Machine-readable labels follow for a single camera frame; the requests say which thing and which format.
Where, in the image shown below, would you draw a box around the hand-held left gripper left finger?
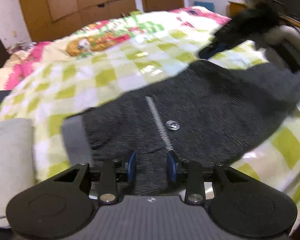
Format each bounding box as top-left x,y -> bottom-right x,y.
36,151 -> 137,204

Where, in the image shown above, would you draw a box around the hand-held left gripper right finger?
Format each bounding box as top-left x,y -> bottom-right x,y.
166,151 -> 265,205

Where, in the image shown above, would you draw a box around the dark grey plaid pants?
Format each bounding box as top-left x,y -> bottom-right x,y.
61,59 -> 300,197

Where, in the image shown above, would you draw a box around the printed checked blanket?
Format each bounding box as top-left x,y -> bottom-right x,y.
0,6 -> 300,230

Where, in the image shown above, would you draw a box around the light grey pillow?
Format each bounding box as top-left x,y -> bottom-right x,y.
0,118 -> 36,228

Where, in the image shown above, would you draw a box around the pink blanket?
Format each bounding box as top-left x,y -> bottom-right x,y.
0,49 -> 29,91

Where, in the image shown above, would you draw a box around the pile of clothes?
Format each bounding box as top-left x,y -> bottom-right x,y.
8,40 -> 38,53

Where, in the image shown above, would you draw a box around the wooden wardrobe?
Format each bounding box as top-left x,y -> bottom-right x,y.
16,0 -> 137,42

